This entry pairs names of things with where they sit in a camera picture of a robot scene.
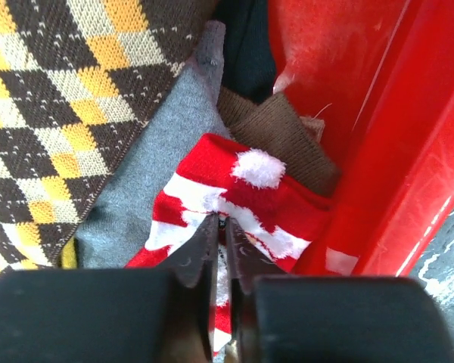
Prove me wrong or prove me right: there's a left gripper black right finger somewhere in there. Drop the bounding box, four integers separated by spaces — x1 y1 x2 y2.
225 218 454 362

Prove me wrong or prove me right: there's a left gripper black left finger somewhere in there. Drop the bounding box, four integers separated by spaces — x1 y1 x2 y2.
0 214 219 362

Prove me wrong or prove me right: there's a red white striped sock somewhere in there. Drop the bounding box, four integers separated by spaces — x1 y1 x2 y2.
129 134 329 362

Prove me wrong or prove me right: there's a grey sock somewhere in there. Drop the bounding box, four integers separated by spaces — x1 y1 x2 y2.
76 20 229 268

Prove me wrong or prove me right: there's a brown yellow argyle sock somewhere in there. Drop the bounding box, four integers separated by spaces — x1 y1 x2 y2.
0 1 216 276

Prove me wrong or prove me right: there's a red plastic bin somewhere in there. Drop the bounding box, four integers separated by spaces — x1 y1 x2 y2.
268 1 454 275

